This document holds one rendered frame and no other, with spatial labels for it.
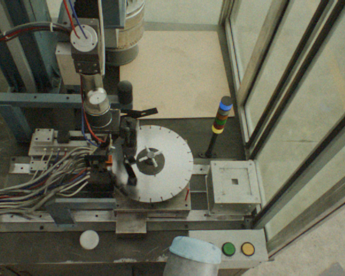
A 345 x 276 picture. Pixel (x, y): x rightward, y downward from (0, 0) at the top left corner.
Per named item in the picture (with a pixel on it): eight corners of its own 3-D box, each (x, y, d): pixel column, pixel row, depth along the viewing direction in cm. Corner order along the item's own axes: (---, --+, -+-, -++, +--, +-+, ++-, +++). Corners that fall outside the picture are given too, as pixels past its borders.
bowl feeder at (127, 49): (145, 33, 199) (146, -26, 168) (144, 73, 183) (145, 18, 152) (89, 30, 196) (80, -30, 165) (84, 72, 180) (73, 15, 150)
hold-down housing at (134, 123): (139, 146, 123) (139, 113, 106) (136, 158, 120) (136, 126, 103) (124, 144, 123) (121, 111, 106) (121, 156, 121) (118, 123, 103)
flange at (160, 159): (171, 160, 135) (171, 157, 133) (152, 180, 130) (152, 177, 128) (149, 143, 138) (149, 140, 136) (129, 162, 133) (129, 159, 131)
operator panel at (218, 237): (252, 240, 142) (263, 229, 129) (256, 268, 136) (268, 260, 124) (184, 241, 140) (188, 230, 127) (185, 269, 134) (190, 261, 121)
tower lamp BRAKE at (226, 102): (230, 100, 130) (232, 95, 127) (232, 110, 127) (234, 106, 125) (218, 100, 129) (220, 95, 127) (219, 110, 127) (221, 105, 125)
